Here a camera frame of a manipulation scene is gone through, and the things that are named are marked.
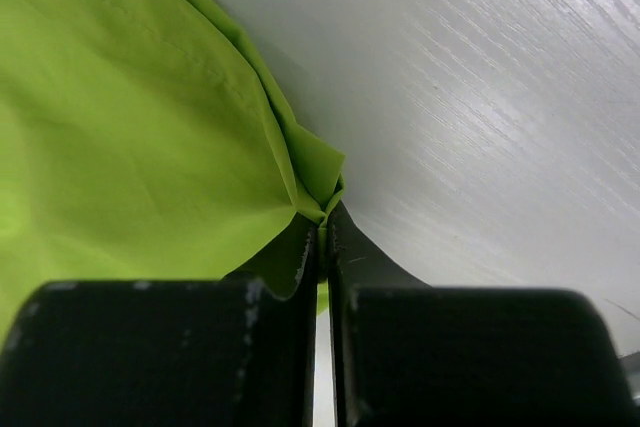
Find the lime green shorts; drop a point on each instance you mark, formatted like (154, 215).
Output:
(144, 139)

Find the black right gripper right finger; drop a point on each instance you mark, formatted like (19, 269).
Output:
(409, 354)

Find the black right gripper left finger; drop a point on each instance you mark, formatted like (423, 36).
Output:
(238, 351)

